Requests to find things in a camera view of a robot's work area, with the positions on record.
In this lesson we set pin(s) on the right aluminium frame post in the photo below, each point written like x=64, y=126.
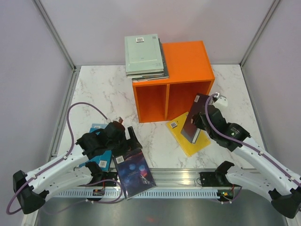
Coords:
x=268, y=16

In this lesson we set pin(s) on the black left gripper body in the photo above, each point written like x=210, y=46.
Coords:
x=119, y=147

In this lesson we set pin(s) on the orange wooden shelf box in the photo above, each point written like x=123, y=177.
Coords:
x=190, y=72

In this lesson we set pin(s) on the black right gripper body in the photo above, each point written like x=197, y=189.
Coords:
x=211, y=133

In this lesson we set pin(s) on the grey-green book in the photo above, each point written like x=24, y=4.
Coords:
x=143, y=55

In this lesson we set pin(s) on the dark galaxy cover book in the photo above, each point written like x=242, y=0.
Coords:
x=134, y=173

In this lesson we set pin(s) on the Alice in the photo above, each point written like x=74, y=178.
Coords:
x=155, y=76

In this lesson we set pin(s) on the teal ocean cover book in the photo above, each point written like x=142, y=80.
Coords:
x=101, y=157

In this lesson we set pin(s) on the dark blue book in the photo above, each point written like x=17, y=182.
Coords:
x=189, y=130

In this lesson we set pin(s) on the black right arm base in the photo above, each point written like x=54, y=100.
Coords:
x=207, y=179

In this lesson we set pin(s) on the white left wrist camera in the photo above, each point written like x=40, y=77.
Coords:
x=118, y=119

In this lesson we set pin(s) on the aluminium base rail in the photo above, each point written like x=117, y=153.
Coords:
x=178, y=200

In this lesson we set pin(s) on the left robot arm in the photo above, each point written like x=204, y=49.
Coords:
x=74, y=168

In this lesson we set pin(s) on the left aluminium frame post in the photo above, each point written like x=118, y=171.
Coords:
x=53, y=31

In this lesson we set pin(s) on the white slotted cable duct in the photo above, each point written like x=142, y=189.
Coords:
x=111, y=192

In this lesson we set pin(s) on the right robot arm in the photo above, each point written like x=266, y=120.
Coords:
x=276, y=183

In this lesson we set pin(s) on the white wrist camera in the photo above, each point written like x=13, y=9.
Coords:
x=219, y=101
x=118, y=119

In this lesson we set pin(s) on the aluminium frame post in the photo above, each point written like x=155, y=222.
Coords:
x=268, y=16
x=53, y=31

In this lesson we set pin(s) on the black cover book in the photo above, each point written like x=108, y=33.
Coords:
x=164, y=63

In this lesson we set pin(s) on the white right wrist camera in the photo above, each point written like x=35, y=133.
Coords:
x=219, y=101

